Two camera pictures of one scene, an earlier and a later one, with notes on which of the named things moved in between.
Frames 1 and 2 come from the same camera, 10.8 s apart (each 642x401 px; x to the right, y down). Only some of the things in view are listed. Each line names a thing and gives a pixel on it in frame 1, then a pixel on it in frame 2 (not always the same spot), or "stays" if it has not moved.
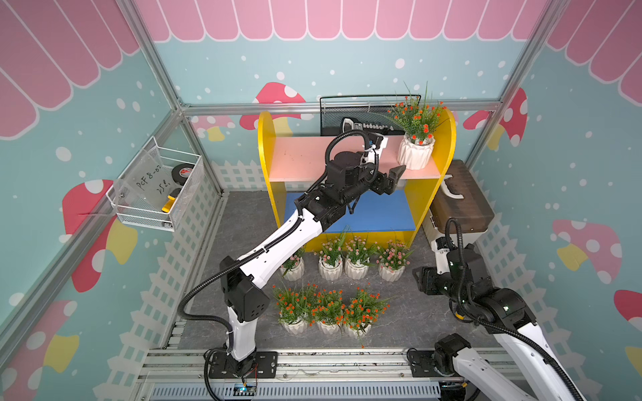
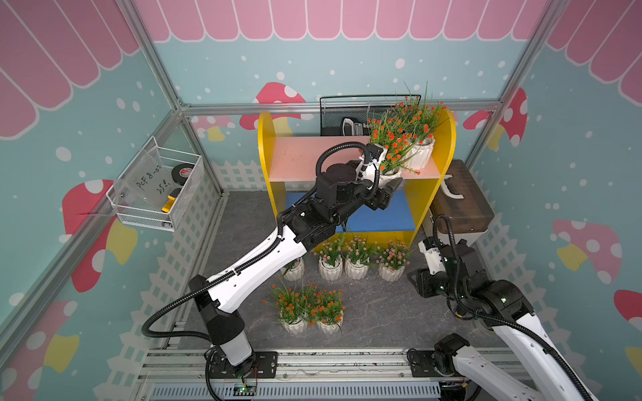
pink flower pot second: (330, 258) stays
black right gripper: (425, 278) stays
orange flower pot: (364, 311) -> (399, 143)
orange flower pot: (416, 119) stays
